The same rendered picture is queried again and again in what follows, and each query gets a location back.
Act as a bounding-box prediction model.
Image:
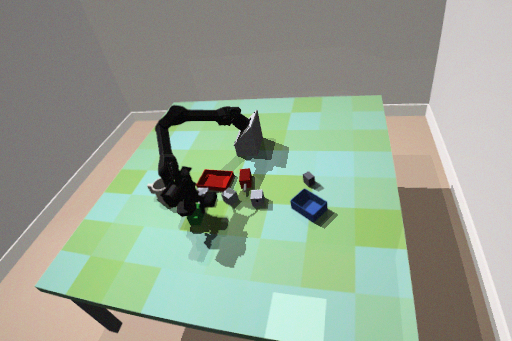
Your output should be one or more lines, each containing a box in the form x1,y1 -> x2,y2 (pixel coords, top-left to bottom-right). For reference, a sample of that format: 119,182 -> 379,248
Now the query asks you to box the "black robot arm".
155,105 -> 251,217

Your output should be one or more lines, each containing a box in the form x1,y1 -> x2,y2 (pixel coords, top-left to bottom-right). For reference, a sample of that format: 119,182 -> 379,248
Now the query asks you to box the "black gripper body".
183,183 -> 217,208

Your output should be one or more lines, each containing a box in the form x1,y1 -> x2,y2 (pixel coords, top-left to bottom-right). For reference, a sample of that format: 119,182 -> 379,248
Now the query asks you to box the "grey mug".
147,178 -> 166,204

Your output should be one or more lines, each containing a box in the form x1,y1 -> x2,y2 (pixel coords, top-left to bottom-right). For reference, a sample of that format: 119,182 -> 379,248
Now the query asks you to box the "red tray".
196,169 -> 234,192

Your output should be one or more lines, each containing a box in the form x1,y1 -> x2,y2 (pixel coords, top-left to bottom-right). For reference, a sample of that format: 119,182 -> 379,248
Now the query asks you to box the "green gauge with short grey pin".
187,202 -> 203,225

